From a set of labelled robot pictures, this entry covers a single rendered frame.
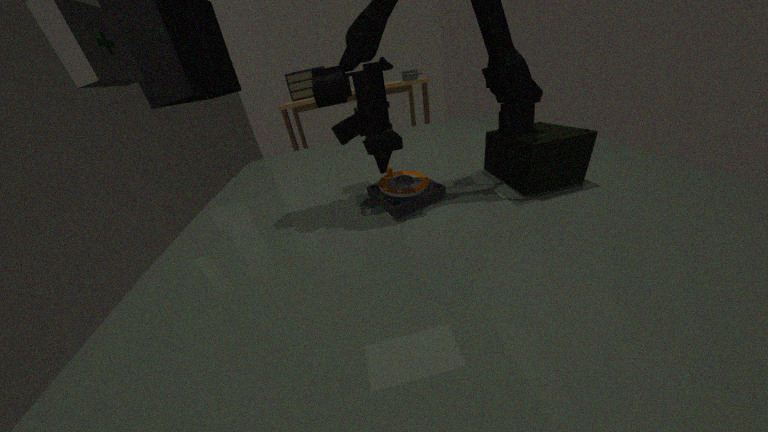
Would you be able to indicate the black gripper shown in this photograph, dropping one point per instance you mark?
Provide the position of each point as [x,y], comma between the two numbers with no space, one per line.
[380,141]

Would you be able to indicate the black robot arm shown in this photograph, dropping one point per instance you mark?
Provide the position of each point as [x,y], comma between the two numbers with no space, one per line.
[507,74]

